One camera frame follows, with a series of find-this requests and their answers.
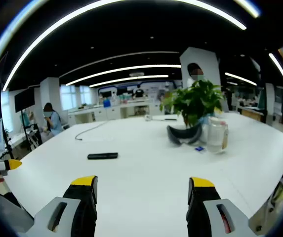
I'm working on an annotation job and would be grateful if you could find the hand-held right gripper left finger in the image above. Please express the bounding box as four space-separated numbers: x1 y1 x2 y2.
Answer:
25 175 99 237

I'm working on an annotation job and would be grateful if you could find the black curved headset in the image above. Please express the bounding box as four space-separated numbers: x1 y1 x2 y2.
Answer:
166 122 203 147

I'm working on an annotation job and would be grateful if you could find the ceiling light strip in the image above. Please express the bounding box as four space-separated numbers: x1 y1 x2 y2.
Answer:
89 74 169 88
65 64 182 87
268 52 283 91
224 72 258 86

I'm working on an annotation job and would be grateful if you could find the white counter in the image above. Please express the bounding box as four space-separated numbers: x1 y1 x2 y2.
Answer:
68 98 152 125

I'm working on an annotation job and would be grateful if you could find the black remote control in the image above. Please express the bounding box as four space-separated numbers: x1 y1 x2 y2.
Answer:
87 152 119 160

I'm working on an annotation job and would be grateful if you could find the long curved ceiling light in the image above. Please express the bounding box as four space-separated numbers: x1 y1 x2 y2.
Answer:
2 0 247 92

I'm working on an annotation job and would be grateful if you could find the clear plastic container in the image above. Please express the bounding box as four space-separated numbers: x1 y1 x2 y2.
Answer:
206 117 230 154

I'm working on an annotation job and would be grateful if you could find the black stand pole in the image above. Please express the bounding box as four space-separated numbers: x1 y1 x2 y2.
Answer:
0 53 15 160

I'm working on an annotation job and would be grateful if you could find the black monitor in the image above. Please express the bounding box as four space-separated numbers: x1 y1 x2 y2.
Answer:
14 88 36 114

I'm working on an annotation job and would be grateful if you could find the green potted plant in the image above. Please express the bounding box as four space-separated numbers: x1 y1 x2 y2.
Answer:
159 79 227 128

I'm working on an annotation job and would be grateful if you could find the white pillar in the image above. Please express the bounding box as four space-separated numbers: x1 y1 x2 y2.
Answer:
179 46 222 113

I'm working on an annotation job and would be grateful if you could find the grey cable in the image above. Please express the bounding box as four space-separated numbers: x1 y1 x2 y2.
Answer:
75 119 119 141

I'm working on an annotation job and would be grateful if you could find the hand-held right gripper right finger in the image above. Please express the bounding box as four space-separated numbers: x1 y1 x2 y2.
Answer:
186 176 255 237

